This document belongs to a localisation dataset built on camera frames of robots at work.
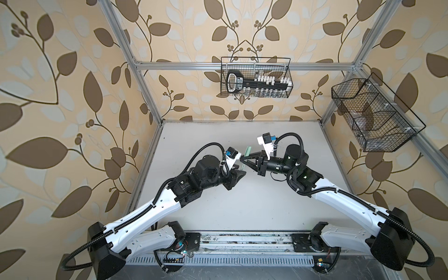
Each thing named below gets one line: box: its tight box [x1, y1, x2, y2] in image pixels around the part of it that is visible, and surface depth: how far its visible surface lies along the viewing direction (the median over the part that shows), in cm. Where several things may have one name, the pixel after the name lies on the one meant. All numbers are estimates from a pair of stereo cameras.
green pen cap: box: [243, 145, 252, 157], surface depth 65 cm
